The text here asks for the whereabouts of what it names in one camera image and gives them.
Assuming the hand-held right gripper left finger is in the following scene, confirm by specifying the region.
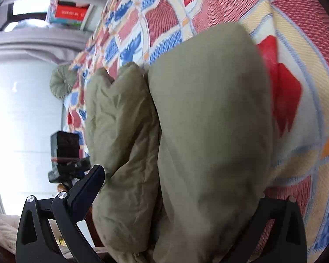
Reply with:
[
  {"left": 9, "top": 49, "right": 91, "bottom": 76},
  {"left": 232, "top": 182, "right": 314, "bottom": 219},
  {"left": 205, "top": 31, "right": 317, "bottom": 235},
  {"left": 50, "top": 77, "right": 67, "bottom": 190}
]
[{"left": 15, "top": 165, "right": 106, "bottom": 263}]

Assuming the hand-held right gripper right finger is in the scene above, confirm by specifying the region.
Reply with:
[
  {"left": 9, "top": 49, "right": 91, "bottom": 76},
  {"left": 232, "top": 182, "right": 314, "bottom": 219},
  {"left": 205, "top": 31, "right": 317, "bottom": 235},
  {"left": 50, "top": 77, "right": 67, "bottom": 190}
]
[{"left": 222, "top": 193, "right": 308, "bottom": 263}]

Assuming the khaki quilted jacket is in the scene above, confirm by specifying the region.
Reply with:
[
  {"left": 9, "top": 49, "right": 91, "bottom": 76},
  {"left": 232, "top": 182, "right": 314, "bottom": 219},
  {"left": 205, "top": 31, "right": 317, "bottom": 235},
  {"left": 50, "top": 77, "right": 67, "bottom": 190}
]
[{"left": 84, "top": 22, "right": 276, "bottom": 263}]

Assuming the round grey-green cushion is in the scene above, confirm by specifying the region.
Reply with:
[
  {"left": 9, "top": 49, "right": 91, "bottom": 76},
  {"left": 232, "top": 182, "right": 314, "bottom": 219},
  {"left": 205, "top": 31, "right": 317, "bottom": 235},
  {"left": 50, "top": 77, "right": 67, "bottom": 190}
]
[{"left": 50, "top": 64, "right": 80, "bottom": 99}]

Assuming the pink knitted cloth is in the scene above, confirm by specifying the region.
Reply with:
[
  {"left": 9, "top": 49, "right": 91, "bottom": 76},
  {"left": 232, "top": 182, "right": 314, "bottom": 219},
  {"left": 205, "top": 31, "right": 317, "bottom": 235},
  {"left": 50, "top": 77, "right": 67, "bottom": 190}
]
[{"left": 0, "top": 201, "right": 73, "bottom": 263}]

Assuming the grey curtain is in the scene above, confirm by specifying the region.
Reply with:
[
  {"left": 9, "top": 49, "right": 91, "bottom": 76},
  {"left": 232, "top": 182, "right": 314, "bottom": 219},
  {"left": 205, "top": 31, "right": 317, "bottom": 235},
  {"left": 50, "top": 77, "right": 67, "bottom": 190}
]
[{"left": 0, "top": 0, "right": 121, "bottom": 63}]

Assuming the red box on shelf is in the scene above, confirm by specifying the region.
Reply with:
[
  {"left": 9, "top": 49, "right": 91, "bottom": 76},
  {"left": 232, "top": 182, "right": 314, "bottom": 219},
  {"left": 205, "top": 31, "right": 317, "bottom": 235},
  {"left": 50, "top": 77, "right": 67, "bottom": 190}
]
[{"left": 45, "top": 0, "right": 95, "bottom": 32}]

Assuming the red blue patterned bed blanket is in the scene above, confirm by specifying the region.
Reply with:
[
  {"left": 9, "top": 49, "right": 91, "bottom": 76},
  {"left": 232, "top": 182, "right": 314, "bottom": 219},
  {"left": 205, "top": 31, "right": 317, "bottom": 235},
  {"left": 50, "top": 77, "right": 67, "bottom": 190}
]
[{"left": 62, "top": 0, "right": 329, "bottom": 263}]

